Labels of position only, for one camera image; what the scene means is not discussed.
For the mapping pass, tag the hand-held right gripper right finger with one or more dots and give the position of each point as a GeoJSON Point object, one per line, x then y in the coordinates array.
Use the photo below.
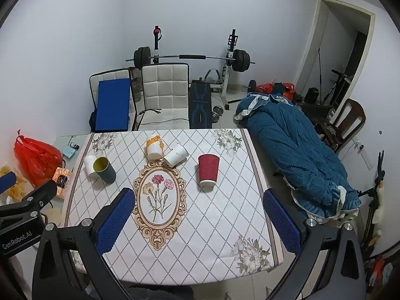
{"type": "Point", "coordinates": [282, 225]}

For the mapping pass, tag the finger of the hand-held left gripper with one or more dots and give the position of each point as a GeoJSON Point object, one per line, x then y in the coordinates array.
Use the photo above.
{"type": "Point", "coordinates": [7, 182]}
{"type": "Point", "coordinates": [40, 193]}

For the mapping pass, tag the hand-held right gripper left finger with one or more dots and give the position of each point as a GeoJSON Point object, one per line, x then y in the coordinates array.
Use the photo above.
{"type": "Point", "coordinates": [116, 222]}

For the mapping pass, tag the dark teal cup yellow inside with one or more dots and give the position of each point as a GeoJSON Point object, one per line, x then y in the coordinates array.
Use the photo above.
{"type": "Point", "coordinates": [106, 170]}

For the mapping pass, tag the plain white cup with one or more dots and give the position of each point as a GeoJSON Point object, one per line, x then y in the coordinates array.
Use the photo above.
{"type": "Point", "coordinates": [89, 167]}

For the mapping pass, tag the orange and white cup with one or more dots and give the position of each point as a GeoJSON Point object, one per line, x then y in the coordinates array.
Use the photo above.
{"type": "Point", "coordinates": [155, 147]}

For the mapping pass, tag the white speckled cup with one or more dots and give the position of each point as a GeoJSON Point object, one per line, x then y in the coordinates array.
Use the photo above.
{"type": "Point", "coordinates": [176, 155]}

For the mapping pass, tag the red ribbed paper cup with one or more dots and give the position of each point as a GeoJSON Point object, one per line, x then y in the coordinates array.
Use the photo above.
{"type": "Point", "coordinates": [208, 170]}

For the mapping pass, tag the yellow chips bag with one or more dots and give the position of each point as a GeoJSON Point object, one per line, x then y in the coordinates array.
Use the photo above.
{"type": "Point", "coordinates": [14, 190]}

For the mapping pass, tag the orange snack packet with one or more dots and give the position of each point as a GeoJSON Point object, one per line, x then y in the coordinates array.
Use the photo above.
{"type": "Point", "coordinates": [62, 181]}

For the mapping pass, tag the red plastic bag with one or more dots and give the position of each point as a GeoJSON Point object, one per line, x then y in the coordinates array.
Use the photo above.
{"type": "Point", "coordinates": [36, 159]}

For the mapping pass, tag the light blue card box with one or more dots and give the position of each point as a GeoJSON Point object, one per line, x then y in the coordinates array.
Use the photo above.
{"type": "Point", "coordinates": [69, 150]}

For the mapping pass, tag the floral diamond pattern tablecloth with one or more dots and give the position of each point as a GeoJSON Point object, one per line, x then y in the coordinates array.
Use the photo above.
{"type": "Point", "coordinates": [193, 225]}

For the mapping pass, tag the blue quilted blanket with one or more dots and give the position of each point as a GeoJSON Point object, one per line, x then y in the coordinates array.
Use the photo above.
{"type": "Point", "coordinates": [290, 143]}

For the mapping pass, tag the dark cloth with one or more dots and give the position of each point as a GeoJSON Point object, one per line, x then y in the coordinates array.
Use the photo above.
{"type": "Point", "coordinates": [162, 293]}

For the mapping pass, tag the black stand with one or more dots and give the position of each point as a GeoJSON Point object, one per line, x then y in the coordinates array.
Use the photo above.
{"type": "Point", "coordinates": [375, 193]}

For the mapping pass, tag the dark wooden chair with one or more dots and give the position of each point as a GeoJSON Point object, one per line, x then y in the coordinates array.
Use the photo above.
{"type": "Point", "coordinates": [351, 115]}

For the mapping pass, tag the grey dumbbell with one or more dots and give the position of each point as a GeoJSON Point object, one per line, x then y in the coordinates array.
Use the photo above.
{"type": "Point", "coordinates": [217, 112]}

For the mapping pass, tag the black cylinder speaker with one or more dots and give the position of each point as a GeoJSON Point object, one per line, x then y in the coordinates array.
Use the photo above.
{"type": "Point", "coordinates": [311, 95]}

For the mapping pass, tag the white quilted chair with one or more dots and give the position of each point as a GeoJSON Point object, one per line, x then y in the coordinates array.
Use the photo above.
{"type": "Point", "coordinates": [164, 90]}

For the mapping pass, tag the loose black weight plate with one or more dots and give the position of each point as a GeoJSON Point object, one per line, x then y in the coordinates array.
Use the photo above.
{"type": "Point", "coordinates": [252, 86]}

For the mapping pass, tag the white squat rack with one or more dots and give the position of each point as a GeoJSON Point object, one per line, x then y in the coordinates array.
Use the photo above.
{"type": "Point", "coordinates": [230, 56]}

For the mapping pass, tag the barbell with black plates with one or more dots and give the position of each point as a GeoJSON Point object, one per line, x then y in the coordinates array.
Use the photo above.
{"type": "Point", "coordinates": [192, 57]}

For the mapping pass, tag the white padded chair black frame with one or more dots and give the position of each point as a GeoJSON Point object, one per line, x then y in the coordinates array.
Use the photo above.
{"type": "Point", "coordinates": [109, 75]}

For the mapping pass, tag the white door frame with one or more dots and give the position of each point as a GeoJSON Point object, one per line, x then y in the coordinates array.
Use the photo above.
{"type": "Point", "coordinates": [312, 43]}

